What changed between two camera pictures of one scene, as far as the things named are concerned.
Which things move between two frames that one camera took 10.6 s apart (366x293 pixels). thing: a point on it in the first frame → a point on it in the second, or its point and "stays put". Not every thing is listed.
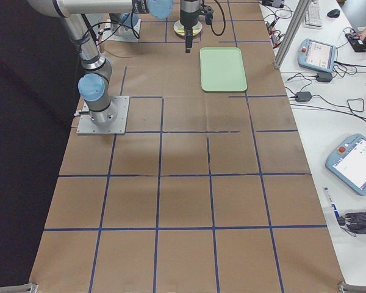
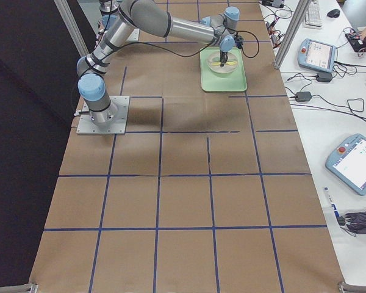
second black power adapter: [324, 77] stays put
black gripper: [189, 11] → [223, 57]
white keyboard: [313, 16] stays put
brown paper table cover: [210, 192] stays put
